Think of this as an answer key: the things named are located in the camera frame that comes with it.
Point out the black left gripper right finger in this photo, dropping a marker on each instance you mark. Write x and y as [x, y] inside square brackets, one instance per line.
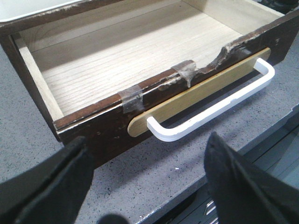
[242, 192]

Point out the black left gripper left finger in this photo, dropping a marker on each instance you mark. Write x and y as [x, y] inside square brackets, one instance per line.
[51, 192]

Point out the white drawer handle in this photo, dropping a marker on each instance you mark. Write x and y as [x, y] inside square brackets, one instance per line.
[180, 131]

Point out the wooden drawer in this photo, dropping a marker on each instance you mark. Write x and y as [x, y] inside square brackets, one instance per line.
[91, 66]

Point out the brass handle backplate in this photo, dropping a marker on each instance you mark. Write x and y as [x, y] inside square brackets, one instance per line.
[182, 101]

